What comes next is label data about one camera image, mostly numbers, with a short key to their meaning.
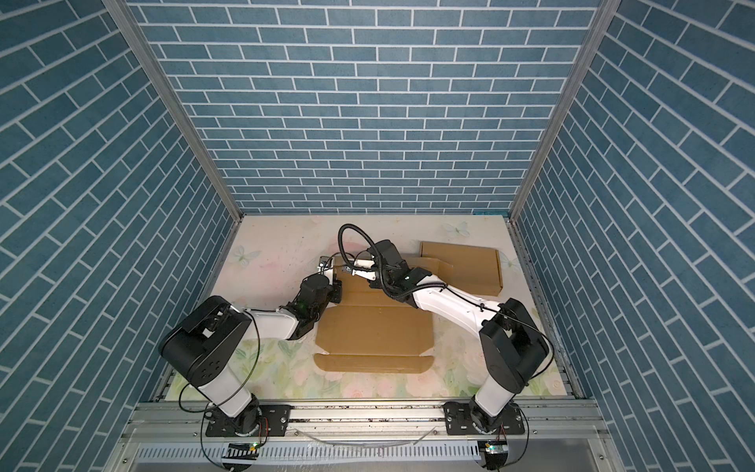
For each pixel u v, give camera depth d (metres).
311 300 0.72
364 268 0.74
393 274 0.65
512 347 0.45
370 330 0.91
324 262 0.82
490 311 0.48
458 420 0.74
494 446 0.74
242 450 0.72
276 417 0.74
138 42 0.74
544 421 0.76
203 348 0.46
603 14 0.71
